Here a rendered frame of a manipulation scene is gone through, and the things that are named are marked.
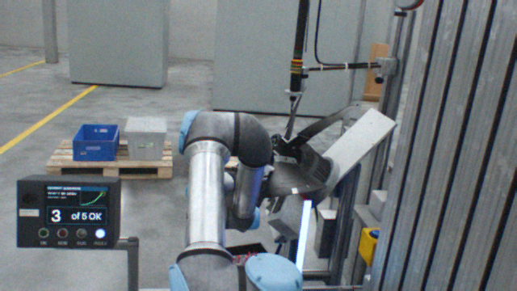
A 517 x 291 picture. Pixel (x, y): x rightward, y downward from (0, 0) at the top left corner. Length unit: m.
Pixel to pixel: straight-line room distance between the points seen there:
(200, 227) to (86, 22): 8.10
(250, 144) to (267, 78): 6.05
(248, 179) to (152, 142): 3.26
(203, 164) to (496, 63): 0.66
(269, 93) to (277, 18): 1.22
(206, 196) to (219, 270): 0.18
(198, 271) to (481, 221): 0.51
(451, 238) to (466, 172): 0.09
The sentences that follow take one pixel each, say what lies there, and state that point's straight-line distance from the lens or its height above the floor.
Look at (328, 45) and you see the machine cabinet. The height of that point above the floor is 1.25.
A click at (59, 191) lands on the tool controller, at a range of 1.27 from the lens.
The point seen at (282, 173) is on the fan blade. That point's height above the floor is 1.19.
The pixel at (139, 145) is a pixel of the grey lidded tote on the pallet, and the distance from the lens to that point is 4.42.
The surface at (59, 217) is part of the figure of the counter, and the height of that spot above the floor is 1.16.
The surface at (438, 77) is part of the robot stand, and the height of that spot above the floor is 1.68.
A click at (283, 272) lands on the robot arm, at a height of 1.26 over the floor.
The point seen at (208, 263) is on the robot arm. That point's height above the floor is 1.27.
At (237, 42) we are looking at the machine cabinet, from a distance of 6.99.
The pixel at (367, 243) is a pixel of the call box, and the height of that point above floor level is 1.05.
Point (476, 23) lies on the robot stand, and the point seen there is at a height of 1.76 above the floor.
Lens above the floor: 1.75
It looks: 19 degrees down
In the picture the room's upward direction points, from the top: 5 degrees clockwise
